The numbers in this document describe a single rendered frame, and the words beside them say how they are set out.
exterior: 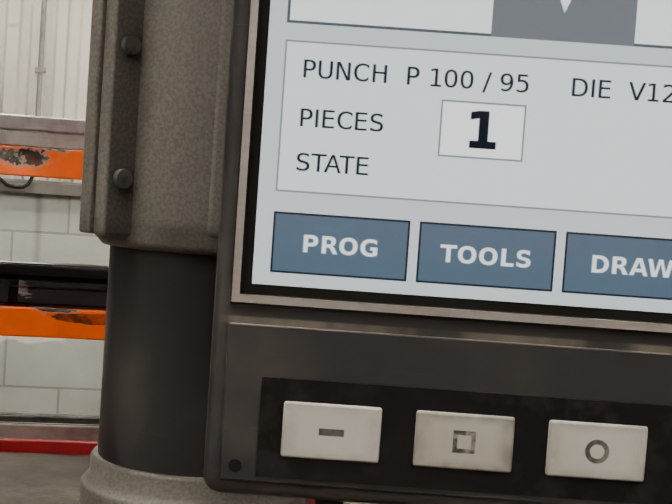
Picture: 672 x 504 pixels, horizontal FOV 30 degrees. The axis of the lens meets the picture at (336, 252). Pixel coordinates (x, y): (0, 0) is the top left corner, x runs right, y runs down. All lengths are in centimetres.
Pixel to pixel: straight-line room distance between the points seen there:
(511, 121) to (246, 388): 14
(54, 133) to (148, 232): 225
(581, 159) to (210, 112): 19
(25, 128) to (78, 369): 269
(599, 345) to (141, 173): 23
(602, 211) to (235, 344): 15
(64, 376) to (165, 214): 484
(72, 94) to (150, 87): 476
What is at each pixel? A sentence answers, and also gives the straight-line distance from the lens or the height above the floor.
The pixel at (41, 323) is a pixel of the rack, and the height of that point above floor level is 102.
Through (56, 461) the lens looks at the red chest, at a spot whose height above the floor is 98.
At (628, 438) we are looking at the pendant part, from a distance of 49.
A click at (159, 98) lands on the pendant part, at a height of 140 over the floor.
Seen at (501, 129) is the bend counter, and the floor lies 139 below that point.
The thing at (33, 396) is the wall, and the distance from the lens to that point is 544.
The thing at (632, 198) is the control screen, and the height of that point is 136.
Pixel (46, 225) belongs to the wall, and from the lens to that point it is 536.
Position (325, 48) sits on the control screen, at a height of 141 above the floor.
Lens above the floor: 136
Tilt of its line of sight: 3 degrees down
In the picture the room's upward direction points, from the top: 4 degrees clockwise
